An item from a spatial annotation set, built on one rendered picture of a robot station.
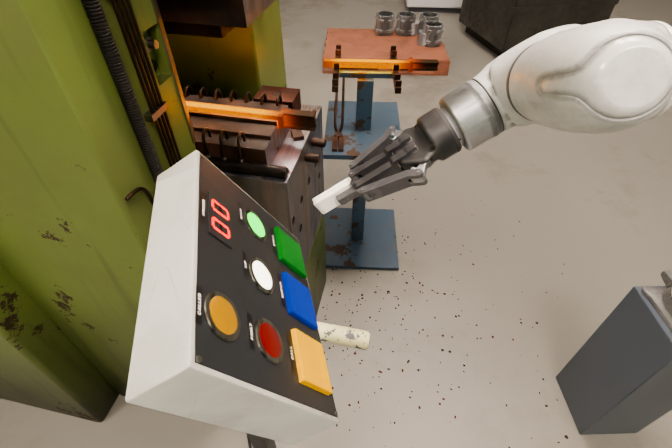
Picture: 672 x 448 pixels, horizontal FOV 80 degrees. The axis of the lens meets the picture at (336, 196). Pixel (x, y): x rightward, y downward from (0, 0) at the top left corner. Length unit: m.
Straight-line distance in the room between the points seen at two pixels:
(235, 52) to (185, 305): 0.97
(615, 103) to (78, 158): 0.72
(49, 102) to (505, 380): 1.66
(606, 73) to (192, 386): 0.47
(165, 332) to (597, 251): 2.18
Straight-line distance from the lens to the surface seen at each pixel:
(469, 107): 0.59
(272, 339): 0.53
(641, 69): 0.44
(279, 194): 1.02
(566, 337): 2.00
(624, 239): 2.54
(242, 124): 1.08
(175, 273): 0.49
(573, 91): 0.44
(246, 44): 1.28
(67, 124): 0.72
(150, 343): 0.46
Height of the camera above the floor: 1.55
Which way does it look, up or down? 42 degrees down
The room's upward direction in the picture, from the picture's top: straight up
